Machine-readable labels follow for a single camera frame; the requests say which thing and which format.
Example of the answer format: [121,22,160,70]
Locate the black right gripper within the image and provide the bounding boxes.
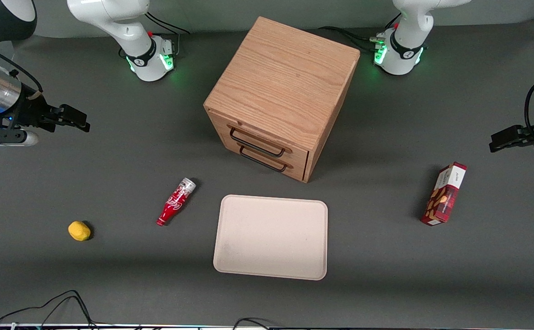
[0,93,91,133]

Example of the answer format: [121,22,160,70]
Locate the red coke bottle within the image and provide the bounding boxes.
[156,177,197,226]

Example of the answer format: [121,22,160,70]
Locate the beige plastic tray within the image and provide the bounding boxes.
[213,195,329,281]

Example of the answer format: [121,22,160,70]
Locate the red plaid cookie box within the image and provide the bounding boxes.
[421,162,468,226]

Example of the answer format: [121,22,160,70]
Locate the yellow lemon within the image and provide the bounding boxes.
[68,221,91,242]

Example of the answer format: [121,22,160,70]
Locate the wooden drawer front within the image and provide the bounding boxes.
[219,133,310,180]
[207,109,312,161]

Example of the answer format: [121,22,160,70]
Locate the wooden drawer cabinet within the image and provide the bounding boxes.
[204,16,361,183]

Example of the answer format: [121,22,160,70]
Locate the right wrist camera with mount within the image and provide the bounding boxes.
[0,130,39,147]

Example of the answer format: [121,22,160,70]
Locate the black cable along right arm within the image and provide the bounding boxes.
[0,40,44,94]

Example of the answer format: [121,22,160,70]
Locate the black cables at right arm base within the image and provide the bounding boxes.
[144,10,190,36]

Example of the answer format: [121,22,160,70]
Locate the black cables at arm base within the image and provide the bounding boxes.
[144,10,190,36]
[317,13,402,52]

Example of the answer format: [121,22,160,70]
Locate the black metal drawer handle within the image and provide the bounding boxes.
[239,146,290,173]
[229,127,286,158]

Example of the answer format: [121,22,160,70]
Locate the long black looping floor cable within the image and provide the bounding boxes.
[0,290,100,330]

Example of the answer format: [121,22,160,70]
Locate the black cables at left arm base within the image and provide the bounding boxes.
[317,13,402,52]

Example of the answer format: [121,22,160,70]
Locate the black cable at table edge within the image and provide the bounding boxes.
[232,317,274,330]

